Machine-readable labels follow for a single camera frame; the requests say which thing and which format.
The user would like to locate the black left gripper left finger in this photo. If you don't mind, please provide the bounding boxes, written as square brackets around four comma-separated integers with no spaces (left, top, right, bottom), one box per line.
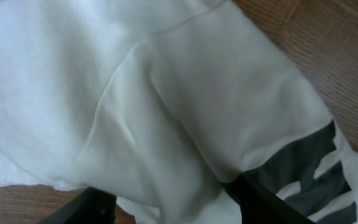
[39,188,117,224]

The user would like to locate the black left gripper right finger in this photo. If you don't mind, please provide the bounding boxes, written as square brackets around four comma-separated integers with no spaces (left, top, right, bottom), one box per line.
[223,174,314,224]

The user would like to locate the white t-shirt black print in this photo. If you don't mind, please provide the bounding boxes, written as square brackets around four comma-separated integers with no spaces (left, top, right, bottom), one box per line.
[0,1,358,223]

